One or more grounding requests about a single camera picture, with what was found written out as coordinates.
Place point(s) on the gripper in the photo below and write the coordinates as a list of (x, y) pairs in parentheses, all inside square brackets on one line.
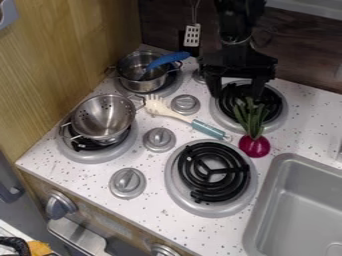
[(240, 63)]

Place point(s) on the silver pot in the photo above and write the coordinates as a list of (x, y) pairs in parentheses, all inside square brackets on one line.
[(138, 81)]

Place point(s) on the white tool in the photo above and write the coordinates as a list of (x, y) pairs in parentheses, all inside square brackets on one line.
[(192, 35)]

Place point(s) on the silver strainer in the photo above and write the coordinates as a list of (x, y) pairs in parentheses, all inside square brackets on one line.
[(104, 116)]

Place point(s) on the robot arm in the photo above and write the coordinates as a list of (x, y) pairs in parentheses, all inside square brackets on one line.
[(236, 20)]

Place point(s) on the red toy onion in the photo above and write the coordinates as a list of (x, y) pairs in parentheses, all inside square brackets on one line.
[(254, 145)]

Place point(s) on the toy stove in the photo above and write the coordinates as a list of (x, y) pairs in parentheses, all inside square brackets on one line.
[(209, 176)]

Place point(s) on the toy sink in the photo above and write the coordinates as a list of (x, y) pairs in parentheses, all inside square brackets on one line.
[(302, 206)]

